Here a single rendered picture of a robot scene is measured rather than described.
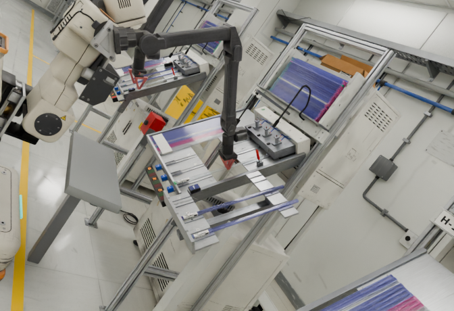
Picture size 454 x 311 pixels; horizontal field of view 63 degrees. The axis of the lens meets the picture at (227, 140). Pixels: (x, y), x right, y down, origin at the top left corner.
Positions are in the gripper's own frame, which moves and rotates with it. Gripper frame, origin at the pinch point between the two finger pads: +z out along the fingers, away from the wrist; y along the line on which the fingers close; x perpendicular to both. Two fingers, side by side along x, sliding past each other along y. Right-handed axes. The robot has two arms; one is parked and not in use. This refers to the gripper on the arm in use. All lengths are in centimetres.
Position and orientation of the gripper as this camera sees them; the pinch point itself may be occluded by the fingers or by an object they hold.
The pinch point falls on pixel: (228, 167)
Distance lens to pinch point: 193.1
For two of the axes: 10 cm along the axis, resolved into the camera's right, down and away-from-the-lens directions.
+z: 0.0, 8.8, 4.8
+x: -9.1, 2.0, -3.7
